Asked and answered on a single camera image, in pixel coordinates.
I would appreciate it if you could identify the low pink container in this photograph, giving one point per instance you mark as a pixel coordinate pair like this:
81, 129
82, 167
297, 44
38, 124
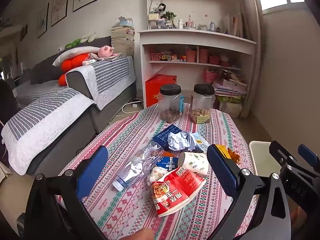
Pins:
214, 60

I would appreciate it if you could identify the stack of magazines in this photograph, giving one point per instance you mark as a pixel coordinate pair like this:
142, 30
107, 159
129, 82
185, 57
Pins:
122, 42

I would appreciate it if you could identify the small potted green plant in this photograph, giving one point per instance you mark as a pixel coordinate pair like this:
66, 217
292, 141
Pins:
170, 16

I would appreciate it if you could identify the white plastic waste bin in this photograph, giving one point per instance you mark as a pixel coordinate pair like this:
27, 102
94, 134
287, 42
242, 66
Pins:
260, 155

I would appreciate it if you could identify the clear plastic bag with nuts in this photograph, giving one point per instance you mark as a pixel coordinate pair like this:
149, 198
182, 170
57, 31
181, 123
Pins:
150, 151

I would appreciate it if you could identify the blue-label clear jar black lid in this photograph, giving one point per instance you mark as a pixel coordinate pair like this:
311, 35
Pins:
170, 105

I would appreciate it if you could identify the dark blue cardboard box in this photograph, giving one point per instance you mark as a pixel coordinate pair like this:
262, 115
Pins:
162, 136

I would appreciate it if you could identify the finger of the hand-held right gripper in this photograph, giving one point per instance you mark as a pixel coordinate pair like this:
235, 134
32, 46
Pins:
308, 156
285, 155

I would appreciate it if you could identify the yellow toy car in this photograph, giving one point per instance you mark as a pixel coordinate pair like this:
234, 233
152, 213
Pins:
166, 58

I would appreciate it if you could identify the red instant noodle cup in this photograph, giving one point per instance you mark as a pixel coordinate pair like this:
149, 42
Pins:
175, 192

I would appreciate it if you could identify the leaning books on shelf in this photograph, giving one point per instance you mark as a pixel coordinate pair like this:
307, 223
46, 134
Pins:
235, 26

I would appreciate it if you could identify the grey sofa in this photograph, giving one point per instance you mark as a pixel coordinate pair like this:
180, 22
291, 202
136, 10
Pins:
50, 70

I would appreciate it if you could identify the pink cylindrical container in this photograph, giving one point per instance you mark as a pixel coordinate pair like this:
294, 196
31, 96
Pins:
203, 56
191, 56

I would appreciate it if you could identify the red cardboard box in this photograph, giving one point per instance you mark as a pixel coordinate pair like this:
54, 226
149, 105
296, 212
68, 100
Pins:
160, 90

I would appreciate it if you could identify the green plush toy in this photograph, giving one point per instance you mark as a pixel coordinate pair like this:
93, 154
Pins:
72, 43

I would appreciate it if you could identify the folded newspaper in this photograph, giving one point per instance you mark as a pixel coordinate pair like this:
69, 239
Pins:
107, 57

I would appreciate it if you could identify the small white bottle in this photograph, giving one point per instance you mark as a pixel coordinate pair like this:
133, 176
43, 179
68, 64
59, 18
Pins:
180, 24

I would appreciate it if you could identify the white plush toy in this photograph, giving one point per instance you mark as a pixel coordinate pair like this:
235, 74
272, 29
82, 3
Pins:
88, 37

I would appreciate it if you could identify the light blue tissue box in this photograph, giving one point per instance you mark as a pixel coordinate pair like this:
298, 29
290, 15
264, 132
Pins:
125, 22

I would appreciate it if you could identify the small blue white carton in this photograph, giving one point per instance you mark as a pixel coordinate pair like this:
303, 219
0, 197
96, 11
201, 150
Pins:
168, 162

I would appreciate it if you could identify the white leaf-print paper cup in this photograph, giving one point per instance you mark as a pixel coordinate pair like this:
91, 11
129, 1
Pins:
195, 163

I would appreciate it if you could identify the green-label clear jar black lid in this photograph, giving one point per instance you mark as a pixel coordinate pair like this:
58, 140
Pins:
202, 105

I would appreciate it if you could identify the yellow snack wrapper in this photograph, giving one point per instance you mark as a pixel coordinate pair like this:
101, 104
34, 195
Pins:
226, 150

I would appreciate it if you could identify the orange cushion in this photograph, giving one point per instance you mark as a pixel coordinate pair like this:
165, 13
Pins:
71, 63

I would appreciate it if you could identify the small plush on shelf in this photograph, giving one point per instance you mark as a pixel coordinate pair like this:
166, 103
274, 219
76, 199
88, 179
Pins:
224, 58

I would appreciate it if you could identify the beige curtain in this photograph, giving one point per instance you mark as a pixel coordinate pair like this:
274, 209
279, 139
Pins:
255, 62

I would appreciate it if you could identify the dark-haired figurine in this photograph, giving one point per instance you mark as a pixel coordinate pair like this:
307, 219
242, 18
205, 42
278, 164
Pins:
160, 8

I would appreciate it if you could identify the green flat box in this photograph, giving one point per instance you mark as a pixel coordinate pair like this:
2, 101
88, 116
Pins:
230, 100

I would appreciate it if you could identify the crushed clear plastic bottle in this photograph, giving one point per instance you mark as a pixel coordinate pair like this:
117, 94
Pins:
132, 173

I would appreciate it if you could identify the person's left hand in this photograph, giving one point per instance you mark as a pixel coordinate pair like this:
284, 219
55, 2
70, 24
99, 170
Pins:
141, 234

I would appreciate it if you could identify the small pink lattice basket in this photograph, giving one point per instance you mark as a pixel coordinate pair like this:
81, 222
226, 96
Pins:
155, 56

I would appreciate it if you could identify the white bookshelf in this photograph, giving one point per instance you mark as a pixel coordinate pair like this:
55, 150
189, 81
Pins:
195, 38

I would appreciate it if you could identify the tied stack of papers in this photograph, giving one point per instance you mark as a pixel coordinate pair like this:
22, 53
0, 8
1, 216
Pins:
231, 85

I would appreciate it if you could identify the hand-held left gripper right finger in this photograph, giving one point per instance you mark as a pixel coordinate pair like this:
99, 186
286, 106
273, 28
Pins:
222, 166

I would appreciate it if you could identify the white pillow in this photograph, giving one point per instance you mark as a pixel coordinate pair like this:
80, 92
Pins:
72, 53

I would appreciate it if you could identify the pink plush toy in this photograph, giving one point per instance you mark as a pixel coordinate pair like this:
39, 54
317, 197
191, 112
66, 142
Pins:
105, 51

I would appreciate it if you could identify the patterned pink green tablecloth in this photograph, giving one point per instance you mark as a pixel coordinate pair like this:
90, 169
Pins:
125, 135

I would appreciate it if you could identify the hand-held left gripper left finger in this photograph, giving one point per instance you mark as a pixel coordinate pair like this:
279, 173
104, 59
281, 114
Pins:
92, 167

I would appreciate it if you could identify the white stuffed bag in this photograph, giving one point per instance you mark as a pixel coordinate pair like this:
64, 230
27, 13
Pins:
231, 110

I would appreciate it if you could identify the clear bag of nut shells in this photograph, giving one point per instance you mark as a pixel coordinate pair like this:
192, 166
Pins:
157, 175

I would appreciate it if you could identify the light blue packet yellow label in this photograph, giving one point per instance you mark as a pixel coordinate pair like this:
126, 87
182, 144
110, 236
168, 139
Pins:
201, 142

